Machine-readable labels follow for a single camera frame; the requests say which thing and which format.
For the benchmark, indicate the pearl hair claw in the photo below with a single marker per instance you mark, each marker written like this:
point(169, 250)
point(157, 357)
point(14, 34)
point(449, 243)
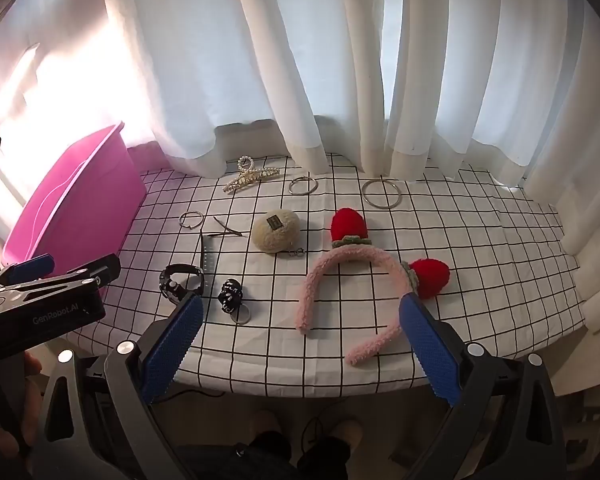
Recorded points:
point(245, 178)

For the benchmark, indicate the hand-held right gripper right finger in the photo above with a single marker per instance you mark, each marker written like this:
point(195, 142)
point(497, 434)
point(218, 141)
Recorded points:
point(430, 350)

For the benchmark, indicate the large silver bangle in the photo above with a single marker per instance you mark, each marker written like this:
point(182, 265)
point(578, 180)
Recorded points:
point(363, 194)

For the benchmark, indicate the pink plastic basin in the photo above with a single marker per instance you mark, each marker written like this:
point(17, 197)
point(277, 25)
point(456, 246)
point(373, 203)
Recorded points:
point(80, 200)

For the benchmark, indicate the pink plush strawberry headband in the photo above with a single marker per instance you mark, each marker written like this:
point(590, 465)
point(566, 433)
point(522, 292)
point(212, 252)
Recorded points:
point(330, 260)

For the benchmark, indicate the black hairpin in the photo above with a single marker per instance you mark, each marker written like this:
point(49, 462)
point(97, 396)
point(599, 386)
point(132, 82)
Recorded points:
point(230, 232)

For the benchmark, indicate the white curtain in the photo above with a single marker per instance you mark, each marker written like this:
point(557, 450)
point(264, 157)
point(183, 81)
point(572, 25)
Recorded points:
point(330, 60)

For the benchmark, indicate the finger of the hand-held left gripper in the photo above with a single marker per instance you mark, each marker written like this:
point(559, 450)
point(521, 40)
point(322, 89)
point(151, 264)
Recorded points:
point(32, 265)
point(97, 270)

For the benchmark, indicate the beige slipper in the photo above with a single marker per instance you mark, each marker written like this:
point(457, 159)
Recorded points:
point(345, 429)
point(265, 422)

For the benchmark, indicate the medium silver bangle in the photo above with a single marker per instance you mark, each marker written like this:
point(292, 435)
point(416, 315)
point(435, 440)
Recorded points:
point(290, 187)

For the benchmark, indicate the beige fluffy hair clip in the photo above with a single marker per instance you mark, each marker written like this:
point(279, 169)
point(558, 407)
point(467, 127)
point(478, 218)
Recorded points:
point(275, 237)

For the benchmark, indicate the black hair clip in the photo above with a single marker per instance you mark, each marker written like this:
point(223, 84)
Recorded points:
point(203, 250)

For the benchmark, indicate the person's dark trousers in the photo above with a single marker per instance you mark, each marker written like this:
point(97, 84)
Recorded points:
point(260, 460)

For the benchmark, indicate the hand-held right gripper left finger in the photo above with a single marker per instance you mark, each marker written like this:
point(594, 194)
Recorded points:
point(172, 347)

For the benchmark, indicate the black wristwatch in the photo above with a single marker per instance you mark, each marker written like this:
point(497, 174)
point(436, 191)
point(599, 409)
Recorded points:
point(172, 290)

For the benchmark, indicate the thin silver bangle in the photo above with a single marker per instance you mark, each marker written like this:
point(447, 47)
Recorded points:
point(180, 220)

